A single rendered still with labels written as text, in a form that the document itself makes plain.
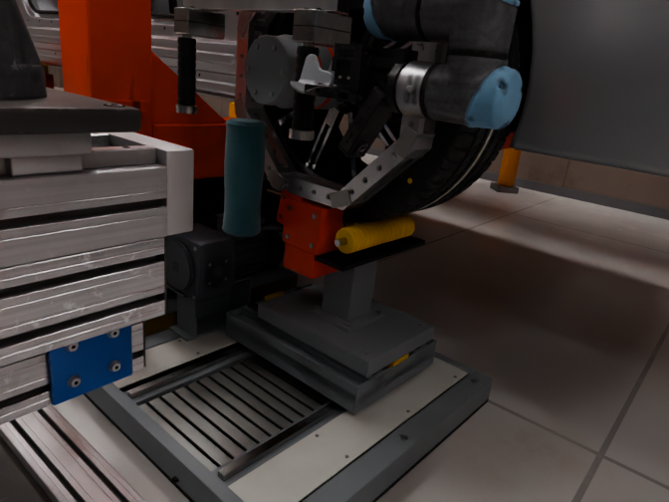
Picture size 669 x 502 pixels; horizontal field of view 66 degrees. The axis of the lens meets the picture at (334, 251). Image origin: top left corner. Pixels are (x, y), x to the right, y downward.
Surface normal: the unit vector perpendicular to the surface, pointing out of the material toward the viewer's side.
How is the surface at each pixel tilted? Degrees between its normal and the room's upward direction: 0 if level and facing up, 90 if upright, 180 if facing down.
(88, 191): 90
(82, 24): 90
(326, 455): 0
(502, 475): 0
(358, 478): 0
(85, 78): 90
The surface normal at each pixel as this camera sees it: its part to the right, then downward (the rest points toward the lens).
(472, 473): 0.10, -0.94
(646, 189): -0.64, 0.19
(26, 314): 0.76, 0.29
